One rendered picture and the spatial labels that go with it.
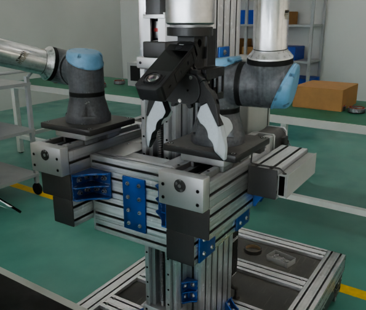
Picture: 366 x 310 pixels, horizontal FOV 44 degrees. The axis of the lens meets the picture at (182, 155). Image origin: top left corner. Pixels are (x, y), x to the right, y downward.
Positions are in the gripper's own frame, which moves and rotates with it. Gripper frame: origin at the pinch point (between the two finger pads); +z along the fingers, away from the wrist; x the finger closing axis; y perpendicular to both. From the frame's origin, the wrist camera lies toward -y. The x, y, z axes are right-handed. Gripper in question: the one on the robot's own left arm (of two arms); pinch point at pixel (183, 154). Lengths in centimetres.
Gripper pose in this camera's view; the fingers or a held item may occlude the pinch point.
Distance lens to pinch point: 73.4
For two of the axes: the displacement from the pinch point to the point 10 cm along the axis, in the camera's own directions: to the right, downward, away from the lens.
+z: 0.0, 9.6, 2.9
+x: -8.4, -1.6, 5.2
